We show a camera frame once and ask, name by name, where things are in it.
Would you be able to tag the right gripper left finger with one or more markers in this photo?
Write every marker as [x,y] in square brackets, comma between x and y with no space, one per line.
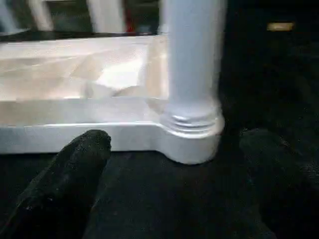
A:
[60,194]

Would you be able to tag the white plastic table top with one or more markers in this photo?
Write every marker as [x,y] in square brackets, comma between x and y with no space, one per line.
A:
[75,79]

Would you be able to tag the black work mat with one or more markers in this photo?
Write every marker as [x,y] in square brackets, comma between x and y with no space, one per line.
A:
[174,199]

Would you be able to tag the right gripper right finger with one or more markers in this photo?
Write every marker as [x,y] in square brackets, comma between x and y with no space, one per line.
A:
[286,189]

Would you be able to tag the white cabinet with glass doors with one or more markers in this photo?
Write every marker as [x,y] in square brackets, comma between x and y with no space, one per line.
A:
[10,15]

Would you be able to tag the small gold label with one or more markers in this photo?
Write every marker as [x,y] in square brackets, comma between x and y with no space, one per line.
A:
[280,26]

